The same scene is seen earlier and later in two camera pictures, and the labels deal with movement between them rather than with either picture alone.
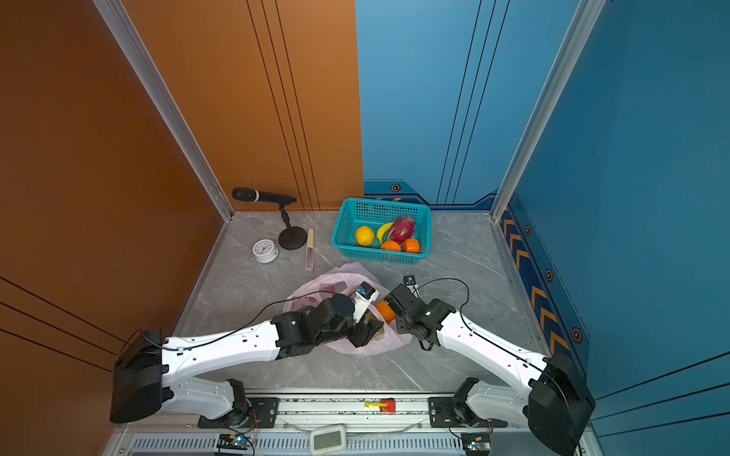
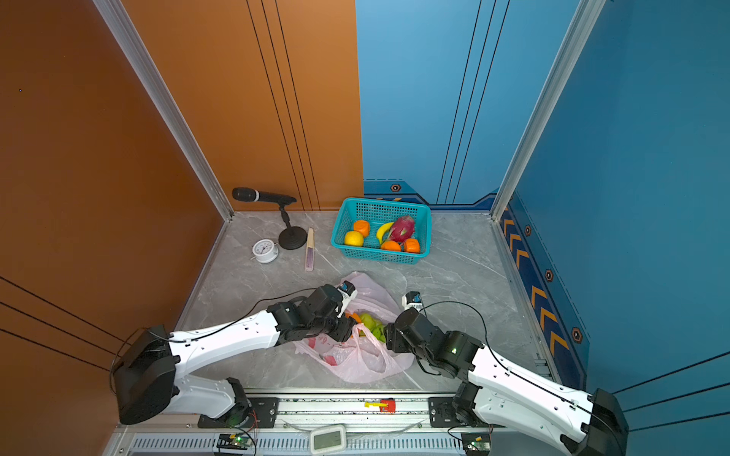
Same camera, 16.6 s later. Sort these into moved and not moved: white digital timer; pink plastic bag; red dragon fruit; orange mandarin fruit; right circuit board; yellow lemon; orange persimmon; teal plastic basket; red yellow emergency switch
Moved: pink plastic bag; orange persimmon; yellow lemon
Not moved: right circuit board; red dragon fruit; teal plastic basket; white digital timer; red yellow emergency switch; orange mandarin fruit
